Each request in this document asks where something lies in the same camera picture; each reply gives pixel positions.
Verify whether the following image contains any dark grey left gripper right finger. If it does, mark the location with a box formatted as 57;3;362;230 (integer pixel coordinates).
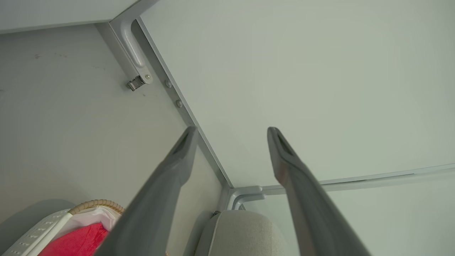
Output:
267;127;372;256

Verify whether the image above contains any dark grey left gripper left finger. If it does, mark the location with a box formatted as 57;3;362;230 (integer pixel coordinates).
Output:
93;126;198;256

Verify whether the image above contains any red cloth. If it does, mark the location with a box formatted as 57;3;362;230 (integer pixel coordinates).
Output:
38;223;109;256

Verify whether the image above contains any white basket liner cloth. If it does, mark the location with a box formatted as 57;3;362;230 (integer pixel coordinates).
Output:
53;207;121;242

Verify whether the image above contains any beige round cushion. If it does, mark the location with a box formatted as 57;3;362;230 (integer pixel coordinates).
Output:
194;209;290;256

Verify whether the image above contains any white perforated laundry basket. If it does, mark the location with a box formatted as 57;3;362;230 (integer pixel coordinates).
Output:
2;199;125;256

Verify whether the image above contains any grey metal partition frame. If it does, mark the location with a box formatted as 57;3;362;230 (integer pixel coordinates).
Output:
95;0;455;211

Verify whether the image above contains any silver metal latch bracket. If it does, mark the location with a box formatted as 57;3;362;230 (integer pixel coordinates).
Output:
127;74;153;91

